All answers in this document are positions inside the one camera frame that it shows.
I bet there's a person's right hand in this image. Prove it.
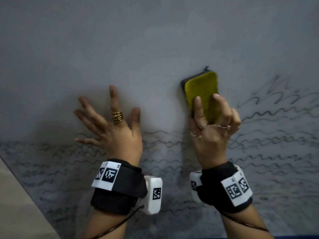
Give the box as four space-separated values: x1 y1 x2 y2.
189 94 242 170

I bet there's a person's left hand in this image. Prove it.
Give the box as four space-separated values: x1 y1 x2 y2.
73 85 144 167

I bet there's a yellow and black whiteboard eraser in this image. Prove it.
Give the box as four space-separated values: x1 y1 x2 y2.
180 66 222 125

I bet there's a large scribbled whiteboard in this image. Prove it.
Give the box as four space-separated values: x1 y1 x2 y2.
0 0 319 239

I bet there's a black wristband with marker tag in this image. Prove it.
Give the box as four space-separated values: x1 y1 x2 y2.
90 158 149 216
198 161 254 214

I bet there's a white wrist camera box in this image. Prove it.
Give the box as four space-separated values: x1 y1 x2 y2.
189 170 204 202
138 175 163 216

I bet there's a thin black cable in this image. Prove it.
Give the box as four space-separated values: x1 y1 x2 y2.
220 211 269 233
89 205 145 239

